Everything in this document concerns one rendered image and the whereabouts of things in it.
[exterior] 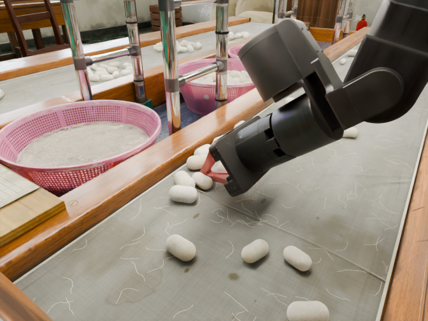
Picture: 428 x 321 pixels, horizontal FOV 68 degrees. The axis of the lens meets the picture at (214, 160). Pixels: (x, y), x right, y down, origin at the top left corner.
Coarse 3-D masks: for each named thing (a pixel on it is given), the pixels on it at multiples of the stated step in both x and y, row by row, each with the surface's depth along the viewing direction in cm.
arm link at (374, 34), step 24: (384, 0) 25; (408, 0) 24; (384, 24) 25; (408, 24) 24; (360, 48) 26; (384, 48) 25; (408, 48) 24; (360, 72) 26; (408, 72) 25; (408, 96) 25; (384, 120) 27
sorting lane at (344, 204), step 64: (384, 128) 61; (256, 192) 43; (320, 192) 43; (384, 192) 43; (64, 256) 34; (128, 256) 34; (320, 256) 34; (384, 256) 34; (64, 320) 28; (128, 320) 28; (192, 320) 28; (256, 320) 28
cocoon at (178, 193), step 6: (174, 186) 41; (180, 186) 41; (186, 186) 41; (174, 192) 40; (180, 192) 40; (186, 192) 40; (192, 192) 40; (174, 198) 41; (180, 198) 40; (186, 198) 40; (192, 198) 40
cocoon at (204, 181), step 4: (192, 176) 44; (196, 176) 44; (200, 176) 44; (204, 176) 43; (208, 176) 44; (196, 180) 44; (200, 180) 43; (204, 180) 43; (208, 180) 43; (196, 184) 44; (200, 184) 43; (204, 184) 43; (208, 184) 43; (212, 184) 44; (204, 188) 43; (208, 188) 43
